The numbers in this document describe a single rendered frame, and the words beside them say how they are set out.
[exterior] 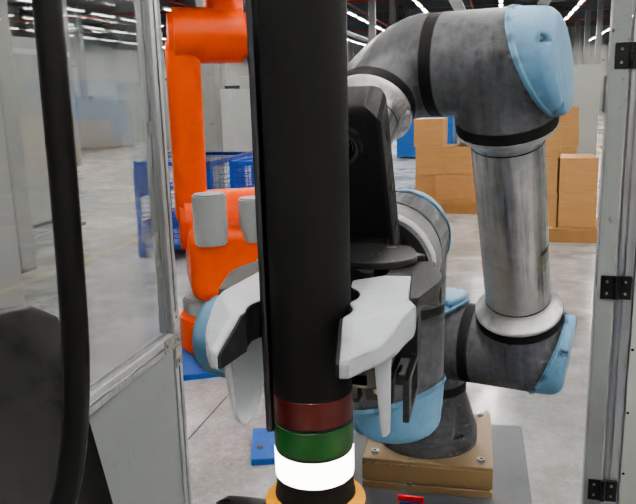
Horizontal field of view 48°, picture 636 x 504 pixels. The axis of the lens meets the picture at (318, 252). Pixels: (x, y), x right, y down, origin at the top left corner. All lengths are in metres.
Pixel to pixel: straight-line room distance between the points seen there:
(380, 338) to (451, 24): 0.58
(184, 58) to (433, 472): 3.51
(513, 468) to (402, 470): 0.19
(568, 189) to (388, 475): 6.90
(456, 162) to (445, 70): 8.75
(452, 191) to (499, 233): 8.68
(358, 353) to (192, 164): 4.14
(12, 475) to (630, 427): 2.07
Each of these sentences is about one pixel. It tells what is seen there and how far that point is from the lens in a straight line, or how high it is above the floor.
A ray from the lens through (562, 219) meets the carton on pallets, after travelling 7.91.
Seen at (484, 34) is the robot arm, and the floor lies 1.63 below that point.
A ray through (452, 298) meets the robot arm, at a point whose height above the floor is 1.28.
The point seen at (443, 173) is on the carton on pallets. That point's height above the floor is 0.52.
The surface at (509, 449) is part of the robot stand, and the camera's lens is 1.23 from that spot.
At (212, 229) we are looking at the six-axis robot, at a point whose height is 0.83.
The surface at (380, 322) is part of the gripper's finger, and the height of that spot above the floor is 1.49.
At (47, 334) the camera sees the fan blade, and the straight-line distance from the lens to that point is 0.39.
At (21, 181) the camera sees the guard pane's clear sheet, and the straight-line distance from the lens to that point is 1.32.
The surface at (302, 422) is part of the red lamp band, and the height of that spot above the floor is 1.44.
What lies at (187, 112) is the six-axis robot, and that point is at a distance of 4.33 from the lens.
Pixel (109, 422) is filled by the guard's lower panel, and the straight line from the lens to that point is 1.59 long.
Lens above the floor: 1.57
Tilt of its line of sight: 12 degrees down
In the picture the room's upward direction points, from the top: 1 degrees counter-clockwise
